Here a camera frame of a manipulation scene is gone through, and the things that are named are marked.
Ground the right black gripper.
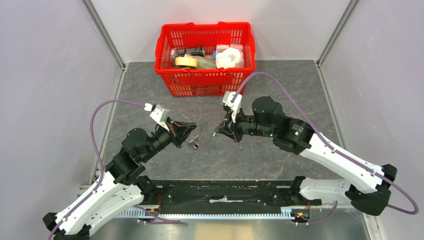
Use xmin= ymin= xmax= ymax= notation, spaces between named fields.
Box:
xmin=215 ymin=105 xmax=276 ymax=143

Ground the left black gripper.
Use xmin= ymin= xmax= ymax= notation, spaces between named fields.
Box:
xmin=141 ymin=116 xmax=198 ymax=162

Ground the wire keyring with keys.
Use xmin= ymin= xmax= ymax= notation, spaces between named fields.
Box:
xmin=186 ymin=125 xmax=203 ymax=151

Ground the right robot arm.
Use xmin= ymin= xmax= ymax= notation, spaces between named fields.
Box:
xmin=214 ymin=91 xmax=397 ymax=216

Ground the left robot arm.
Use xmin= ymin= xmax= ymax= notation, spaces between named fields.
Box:
xmin=43 ymin=118 xmax=198 ymax=240

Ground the red plastic shopping basket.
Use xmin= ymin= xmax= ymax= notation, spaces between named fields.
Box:
xmin=154 ymin=22 xmax=256 ymax=97

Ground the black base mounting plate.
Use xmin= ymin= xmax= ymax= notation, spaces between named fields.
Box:
xmin=140 ymin=177 xmax=324 ymax=215

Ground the yellow masking tape roll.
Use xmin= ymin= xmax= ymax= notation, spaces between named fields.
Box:
xmin=174 ymin=56 xmax=198 ymax=69

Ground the white crumpled plastic bag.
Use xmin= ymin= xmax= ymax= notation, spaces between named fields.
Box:
xmin=215 ymin=47 xmax=245 ymax=69

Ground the black can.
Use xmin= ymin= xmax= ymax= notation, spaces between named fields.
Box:
xmin=177 ymin=46 xmax=206 ymax=57

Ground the pink box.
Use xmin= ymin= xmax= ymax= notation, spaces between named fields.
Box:
xmin=229 ymin=43 xmax=244 ymax=52

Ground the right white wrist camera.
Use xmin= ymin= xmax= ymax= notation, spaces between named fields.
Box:
xmin=220 ymin=91 xmax=243 ymax=123

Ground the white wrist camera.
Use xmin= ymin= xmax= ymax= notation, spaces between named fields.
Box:
xmin=143 ymin=103 xmax=170 ymax=132
xmin=220 ymin=91 xmax=243 ymax=123

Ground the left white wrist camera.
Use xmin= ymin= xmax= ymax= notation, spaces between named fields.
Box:
xmin=143 ymin=103 xmax=170 ymax=132

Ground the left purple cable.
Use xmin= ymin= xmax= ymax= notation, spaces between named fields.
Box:
xmin=46 ymin=99 xmax=147 ymax=240

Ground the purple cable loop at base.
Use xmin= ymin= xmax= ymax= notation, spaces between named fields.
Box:
xmin=134 ymin=204 xmax=185 ymax=225

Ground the white slotted cable duct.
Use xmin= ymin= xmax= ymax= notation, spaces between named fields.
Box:
xmin=116 ymin=207 xmax=307 ymax=221

